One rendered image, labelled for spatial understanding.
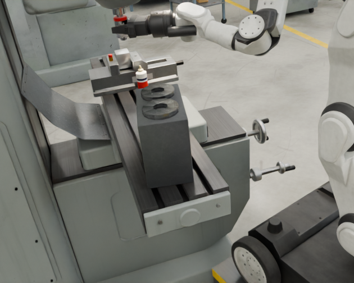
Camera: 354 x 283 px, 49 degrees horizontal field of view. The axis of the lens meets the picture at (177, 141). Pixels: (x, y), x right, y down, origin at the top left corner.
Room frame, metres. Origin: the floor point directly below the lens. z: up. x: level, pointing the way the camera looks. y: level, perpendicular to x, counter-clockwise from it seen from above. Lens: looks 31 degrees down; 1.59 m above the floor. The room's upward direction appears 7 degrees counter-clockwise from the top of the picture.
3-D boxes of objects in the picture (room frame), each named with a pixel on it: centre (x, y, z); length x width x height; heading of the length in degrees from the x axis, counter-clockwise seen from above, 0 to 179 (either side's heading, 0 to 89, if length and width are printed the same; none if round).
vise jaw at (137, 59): (1.53, 0.12, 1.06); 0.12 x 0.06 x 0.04; 12
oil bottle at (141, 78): (1.41, 0.11, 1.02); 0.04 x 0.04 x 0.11
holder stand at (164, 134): (0.91, 0.03, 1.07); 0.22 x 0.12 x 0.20; 3
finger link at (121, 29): (1.36, 0.15, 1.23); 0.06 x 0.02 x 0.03; 81
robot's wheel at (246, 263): (0.92, -0.22, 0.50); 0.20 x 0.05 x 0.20; 31
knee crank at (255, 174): (1.38, -0.40, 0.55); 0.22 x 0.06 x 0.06; 103
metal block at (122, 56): (1.52, 0.18, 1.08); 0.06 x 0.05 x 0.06; 12
